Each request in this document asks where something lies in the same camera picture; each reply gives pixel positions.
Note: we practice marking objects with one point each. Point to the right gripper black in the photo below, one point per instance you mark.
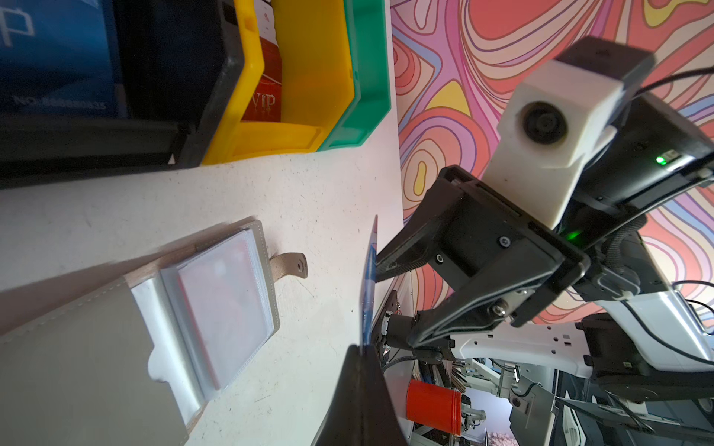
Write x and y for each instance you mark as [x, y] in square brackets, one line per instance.
[500, 262]

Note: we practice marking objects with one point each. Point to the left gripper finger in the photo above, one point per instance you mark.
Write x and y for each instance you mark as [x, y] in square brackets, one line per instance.
[361, 411]

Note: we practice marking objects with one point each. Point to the blue credit card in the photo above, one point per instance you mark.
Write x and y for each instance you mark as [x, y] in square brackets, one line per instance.
[367, 294]

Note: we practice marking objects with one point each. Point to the grey card holder wallet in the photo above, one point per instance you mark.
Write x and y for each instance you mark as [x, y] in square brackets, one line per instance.
[136, 361]

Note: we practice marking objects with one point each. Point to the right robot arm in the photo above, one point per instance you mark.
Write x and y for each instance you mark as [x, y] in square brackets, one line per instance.
[646, 344]

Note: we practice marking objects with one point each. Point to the red card in yellow bin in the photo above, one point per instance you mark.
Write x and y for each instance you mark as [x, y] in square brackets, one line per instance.
[266, 102]

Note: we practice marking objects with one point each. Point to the blue VIP card in bin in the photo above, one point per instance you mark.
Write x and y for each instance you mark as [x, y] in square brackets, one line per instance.
[61, 58]

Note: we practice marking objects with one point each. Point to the red cup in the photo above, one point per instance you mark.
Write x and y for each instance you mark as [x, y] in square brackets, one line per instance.
[434, 406]

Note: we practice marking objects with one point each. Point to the yellow plastic bin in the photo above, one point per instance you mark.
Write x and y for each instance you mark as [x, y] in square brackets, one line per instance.
[289, 102]

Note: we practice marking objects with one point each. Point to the green plastic bin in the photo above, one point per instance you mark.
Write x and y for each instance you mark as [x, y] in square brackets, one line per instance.
[367, 33]

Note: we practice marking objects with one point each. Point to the black plastic bin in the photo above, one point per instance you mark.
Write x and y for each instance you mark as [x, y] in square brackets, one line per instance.
[178, 59]

